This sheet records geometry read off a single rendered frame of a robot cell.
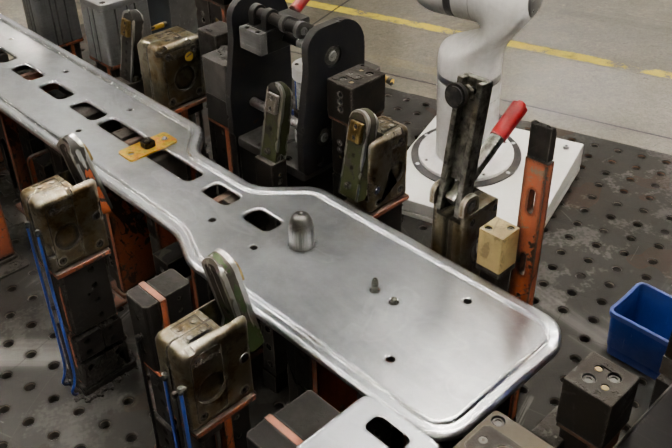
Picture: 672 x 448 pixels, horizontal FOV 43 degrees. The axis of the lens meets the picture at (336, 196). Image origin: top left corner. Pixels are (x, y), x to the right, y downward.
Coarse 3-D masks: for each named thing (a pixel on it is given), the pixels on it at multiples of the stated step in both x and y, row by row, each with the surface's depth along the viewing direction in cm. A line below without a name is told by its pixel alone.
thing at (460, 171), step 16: (464, 80) 97; (480, 80) 96; (448, 96) 95; (464, 96) 94; (480, 96) 95; (464, 112) 99; (480, 112) 97; (464, 128) 99; (480, 128) 98; (448, 144) 101; (464, 144) 100; (480, 144) 100; (448, 160) 101; (464, 160) 99; (448, 176) 103; (464, 176) 100; (464, 192) 101
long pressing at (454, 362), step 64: (0, 64) 152; (64, 64) 152; (64, 128) 132; (192, 128) 131; (128, 192) 118; (192, 192) 117; (256, 192) 116; (320, 192) 116; (192, 256) 105; (256, 256) 105; (320, 256) 104; (384, 256) 104; (320, 320) 95; (384, 320) 95; (448, 320) 95; (512, 320) 94; (384, 384) 87; (448, 384) 87; (512, 384) 87
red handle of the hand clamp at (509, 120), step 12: (516, 108) 105; (504, 120) 105; (516, 120) 105; (492, 132) 105; (504, 132) 104; (492, 144) 104; (480, 156) 104; (492, 156) 105; (480, 168) 104; (456, 192) 103
